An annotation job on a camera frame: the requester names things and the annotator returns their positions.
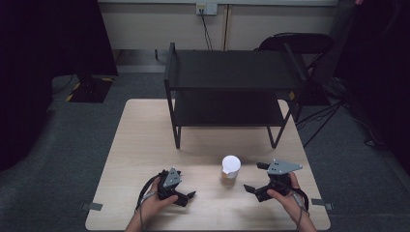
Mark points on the white wall socket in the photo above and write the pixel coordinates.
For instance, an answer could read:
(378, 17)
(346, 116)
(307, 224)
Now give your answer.
(206, 8)

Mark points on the person's left hand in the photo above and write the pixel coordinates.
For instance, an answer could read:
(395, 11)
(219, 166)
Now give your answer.
(154, 203)

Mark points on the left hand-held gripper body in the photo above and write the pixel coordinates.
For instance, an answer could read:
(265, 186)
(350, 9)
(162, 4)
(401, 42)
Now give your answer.
(170, 180)

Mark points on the black tripod legs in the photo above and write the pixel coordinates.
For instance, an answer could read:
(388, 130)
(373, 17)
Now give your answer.
(322, 124)

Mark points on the black two-tier shelf rack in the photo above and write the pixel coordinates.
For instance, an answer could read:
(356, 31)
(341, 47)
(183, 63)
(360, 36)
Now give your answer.
(232, 80)

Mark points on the person's right hand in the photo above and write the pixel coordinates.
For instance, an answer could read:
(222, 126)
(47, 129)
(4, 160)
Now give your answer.
(291, 201)

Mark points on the clear cup with white lid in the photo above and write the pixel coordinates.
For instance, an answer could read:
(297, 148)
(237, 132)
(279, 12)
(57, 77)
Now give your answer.
(230, 172)

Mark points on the grey table bracket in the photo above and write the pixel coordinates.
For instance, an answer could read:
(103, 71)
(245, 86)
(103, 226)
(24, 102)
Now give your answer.
(93, 206)
(322, 204)

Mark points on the stand base with striped tape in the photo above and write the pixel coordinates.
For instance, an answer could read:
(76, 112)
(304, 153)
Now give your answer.
(88, 88)

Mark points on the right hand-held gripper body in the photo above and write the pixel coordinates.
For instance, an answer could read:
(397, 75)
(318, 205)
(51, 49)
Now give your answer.
(279, 180)

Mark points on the black chair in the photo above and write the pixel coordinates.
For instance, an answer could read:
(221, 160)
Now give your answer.
(298, 43)

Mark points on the black curtain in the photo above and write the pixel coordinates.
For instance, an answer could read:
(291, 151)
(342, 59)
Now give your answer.
(377, 64)
(48, 64)

